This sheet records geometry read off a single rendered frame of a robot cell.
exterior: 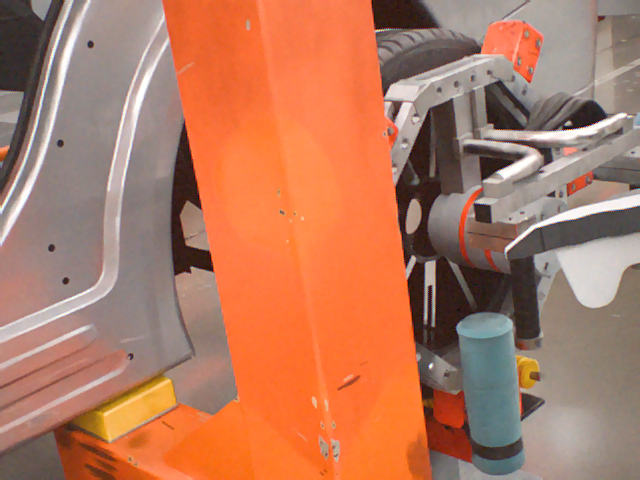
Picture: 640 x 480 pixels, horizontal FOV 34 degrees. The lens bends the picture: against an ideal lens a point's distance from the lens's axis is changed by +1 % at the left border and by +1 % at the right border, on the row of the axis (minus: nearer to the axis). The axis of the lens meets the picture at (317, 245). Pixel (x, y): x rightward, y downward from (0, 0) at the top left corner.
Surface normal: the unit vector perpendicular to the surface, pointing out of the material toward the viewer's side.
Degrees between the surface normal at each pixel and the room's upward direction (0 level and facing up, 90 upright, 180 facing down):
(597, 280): 87
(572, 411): 0
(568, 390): 0
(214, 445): 90
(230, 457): 90
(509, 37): 55
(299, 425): 90
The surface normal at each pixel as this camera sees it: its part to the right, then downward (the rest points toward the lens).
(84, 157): 0.70, 0.14
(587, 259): 0.02, 0.29
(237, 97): -0.70, 0.33
